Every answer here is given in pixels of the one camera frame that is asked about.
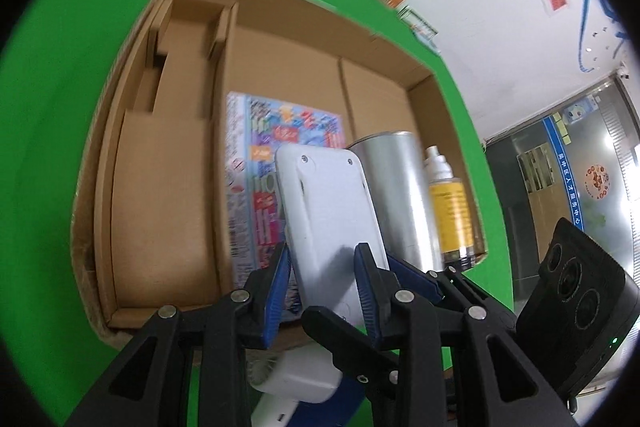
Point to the glass door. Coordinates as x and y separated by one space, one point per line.
540 167

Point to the white flat carton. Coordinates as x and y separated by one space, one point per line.
416 21

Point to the colourful board game box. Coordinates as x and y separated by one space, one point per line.
260 167

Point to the small blue white packet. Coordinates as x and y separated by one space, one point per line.
429 43

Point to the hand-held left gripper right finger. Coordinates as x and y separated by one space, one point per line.
367 294

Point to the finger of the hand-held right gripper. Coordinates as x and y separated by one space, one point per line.
345 342
430 287

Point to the large cardboard box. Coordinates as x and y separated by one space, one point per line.
165 187

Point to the yellow label spray bottle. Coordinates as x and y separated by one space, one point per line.
452 212

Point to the silver metal can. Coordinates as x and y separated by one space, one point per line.
395 192

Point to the folded cardboard insert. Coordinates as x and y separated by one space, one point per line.
160 147

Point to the green tablecloth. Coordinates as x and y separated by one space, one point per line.
60 82

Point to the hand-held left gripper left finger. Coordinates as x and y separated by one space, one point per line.
277 297

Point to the white handheld fan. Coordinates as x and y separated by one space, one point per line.
325 207

